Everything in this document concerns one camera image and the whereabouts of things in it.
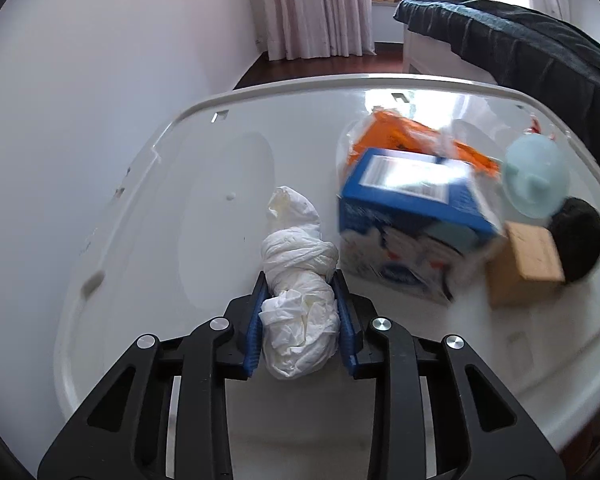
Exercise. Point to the white plastic bag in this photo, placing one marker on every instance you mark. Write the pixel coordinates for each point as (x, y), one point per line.
(300, 310)

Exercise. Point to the orange plastic bag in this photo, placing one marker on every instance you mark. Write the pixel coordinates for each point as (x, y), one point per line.
(410, 132)

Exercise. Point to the red and white crumpled wrapper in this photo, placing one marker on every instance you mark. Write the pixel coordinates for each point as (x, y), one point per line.
(534, 123)

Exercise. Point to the blue and white carton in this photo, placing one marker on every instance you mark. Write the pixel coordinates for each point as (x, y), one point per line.
(410, 220)

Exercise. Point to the small cardboard box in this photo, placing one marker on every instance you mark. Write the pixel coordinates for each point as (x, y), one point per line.
(525, 265)

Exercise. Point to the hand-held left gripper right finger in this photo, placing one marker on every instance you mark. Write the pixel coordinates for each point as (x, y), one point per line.
(347, 330)

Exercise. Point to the light blue round lid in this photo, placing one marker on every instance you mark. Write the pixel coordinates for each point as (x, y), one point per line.
(535, 175)

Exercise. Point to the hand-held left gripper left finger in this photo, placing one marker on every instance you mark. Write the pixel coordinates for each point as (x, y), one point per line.
(252, 330)

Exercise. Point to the black sponge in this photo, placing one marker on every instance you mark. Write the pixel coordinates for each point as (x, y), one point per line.
(580, 240)

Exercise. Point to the white bed frame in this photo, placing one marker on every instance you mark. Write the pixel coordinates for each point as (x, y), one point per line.
(422, 57)

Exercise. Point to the bed with dark blanket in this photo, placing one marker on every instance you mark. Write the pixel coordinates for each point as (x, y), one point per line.
(520, 45)

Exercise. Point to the white plastic bin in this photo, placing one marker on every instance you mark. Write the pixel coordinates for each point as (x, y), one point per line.
(205, 200)

